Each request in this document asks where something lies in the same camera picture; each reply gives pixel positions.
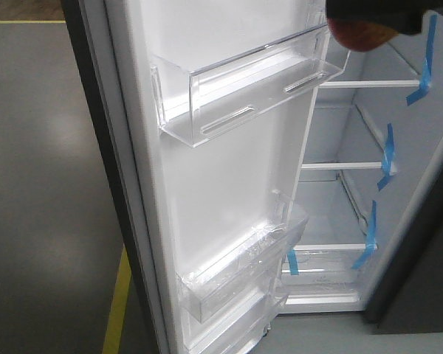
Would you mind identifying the clear middle door bin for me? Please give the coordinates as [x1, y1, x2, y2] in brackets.
[177, 190, 309, 323]

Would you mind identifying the red yellow apple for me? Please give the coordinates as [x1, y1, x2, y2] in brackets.
[327, 18, 399, 52]

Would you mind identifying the open white fridge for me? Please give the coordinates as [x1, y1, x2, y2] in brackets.
[61, 1, 443, 353]

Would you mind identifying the clear lower door bin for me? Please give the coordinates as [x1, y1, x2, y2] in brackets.
[181, 276, 288, 353]

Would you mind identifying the clear door bin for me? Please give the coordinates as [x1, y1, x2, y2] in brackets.
[151, 23, 351, 148]
[181, 276, 288, 353]
[177, 190, 309, 323]

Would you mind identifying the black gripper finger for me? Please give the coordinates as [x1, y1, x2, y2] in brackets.
[326, 0, 443, 35]

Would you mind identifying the clear upper door bin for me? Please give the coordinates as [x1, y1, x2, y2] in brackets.
[151, 23, 351, 148]

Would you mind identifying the dark grey fridge neighbour cabinet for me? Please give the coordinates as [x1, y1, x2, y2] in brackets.
[363, 165, 443, 334]

